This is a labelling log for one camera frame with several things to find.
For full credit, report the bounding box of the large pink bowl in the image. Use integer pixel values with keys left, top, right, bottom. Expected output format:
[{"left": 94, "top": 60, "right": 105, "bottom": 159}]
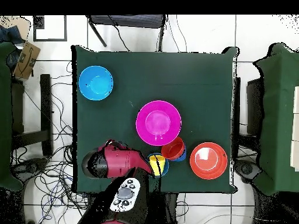
[{"left": 135, "top": 100, "right": 182, "bottom": 147}]

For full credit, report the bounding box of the small orange bowl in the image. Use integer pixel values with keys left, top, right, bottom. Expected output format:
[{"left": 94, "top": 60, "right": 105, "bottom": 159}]
[{"left": 161, "top": 136, "right": 186, "bottom": 161}]

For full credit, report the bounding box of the yellow cup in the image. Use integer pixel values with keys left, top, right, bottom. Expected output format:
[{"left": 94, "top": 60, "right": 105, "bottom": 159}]
[{"left": 148, "top": 154, "right": 166, "bottom": 177}]

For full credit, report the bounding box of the small light blue bowl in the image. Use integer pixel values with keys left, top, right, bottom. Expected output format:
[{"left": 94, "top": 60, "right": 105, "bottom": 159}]
[{"left": 147, "top": 152, "right": 170, "bottom": 178}]

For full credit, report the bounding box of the dark green table cloth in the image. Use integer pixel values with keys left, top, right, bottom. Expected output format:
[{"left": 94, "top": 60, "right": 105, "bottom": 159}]
[{"left": 71, "top": 44, "right": 239, "bottom": 194}]

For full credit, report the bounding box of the large light blue bowl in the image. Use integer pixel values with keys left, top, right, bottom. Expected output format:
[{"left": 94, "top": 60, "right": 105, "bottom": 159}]
[{"left": 78, "top": 65, "right": 114, "bottom": 102}]

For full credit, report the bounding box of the large orange bowl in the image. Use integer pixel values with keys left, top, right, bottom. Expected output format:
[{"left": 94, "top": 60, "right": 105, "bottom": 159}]
[{"left": 189, "top": 142, "right": 228, "bottom": 180}]

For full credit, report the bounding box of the black metal stand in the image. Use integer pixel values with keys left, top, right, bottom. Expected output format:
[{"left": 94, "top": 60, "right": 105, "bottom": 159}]
[{"left": 85, "top": 15, "right": 167, "bottom": 53}]

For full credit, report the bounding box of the black box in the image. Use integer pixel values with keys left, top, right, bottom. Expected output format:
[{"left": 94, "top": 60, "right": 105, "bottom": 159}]
[{"left": 246, "top": 78, "right": 265, "bottom": 137}]

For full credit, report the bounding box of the green cloth covered table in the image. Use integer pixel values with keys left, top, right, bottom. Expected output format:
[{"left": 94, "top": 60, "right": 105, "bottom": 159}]
[
  {"left": 252, "top": 42, "right": 299, "bottom": 196},
  {"left": 0, "top": 41, "right": 24, "bottom": 193}
]

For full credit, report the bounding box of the brown cardboard box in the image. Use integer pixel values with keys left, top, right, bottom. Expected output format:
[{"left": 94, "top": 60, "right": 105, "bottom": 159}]
[{"left": 13, "top": 41, "right": 41, "bottom": 81}]

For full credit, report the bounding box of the blue fabric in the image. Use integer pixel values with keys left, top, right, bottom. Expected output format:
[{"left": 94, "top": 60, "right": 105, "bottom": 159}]
[{"left": 0, "top": 24, "right": 25, "bottom": 45}]

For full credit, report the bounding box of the black cable tangle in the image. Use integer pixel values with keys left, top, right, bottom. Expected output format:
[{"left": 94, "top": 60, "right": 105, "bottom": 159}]
[{"left": 11, "top": 60, "right": 94, "bottom": 224}]

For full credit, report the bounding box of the black bench frame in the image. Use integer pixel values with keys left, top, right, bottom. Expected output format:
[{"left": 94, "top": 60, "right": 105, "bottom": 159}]
[{"left": 11, "top": 73, "right": 54, "bottom": 158}]

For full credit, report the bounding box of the black square frame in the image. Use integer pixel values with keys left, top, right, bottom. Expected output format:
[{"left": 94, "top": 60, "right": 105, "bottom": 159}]
[{"left": 33, "top": 15, "right": 68, "bottom": 42}]

